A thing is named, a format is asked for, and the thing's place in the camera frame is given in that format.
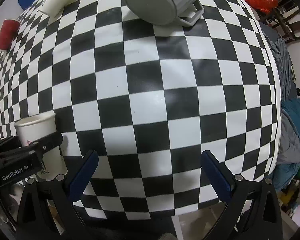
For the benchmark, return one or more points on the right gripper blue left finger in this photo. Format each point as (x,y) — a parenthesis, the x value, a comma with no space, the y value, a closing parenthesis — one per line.
(34,219)

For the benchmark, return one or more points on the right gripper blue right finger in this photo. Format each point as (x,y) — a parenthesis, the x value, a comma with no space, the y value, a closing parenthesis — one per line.
(252,208)

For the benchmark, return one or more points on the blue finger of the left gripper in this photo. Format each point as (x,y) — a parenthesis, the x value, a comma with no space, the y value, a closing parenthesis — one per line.
(47,143)

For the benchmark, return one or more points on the cream paper cup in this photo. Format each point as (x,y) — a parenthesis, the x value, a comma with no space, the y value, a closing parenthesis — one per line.
(40,132)

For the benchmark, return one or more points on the red ribbed paper cup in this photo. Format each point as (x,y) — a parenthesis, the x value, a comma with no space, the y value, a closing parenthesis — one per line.
(8,32)

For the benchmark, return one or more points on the grey clothes pile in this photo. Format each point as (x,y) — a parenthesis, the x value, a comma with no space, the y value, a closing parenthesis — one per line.
(288,160)

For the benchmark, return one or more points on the black white checkered tablecloth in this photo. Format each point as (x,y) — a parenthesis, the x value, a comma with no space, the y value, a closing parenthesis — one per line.
(148,99)

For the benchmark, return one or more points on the dark wooden chair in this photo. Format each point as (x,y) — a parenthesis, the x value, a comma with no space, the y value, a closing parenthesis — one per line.
(276,19)

